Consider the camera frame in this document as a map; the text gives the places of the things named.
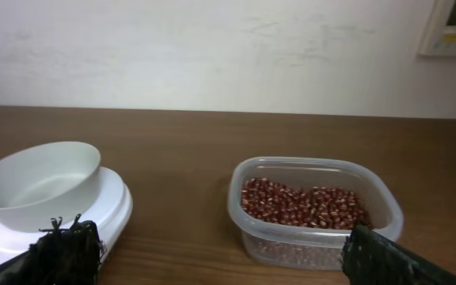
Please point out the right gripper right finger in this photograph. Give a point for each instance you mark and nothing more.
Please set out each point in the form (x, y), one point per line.
(368, 258)

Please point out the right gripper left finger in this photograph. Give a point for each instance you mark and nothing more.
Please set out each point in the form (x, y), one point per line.
(63, 256)

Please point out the white digital kitchen scale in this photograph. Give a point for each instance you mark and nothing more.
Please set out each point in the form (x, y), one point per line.
(111, 212)

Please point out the white round bowl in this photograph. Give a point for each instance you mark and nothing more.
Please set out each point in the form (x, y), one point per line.
(53, 180)

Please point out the clear plastic bean container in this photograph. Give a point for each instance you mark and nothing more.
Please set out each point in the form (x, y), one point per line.
(302, 247)

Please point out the red adzuki beans in container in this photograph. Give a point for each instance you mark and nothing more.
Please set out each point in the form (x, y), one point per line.
(323, 207)

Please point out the wall control panel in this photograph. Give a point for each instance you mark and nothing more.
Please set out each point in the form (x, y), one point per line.
(440, 33)

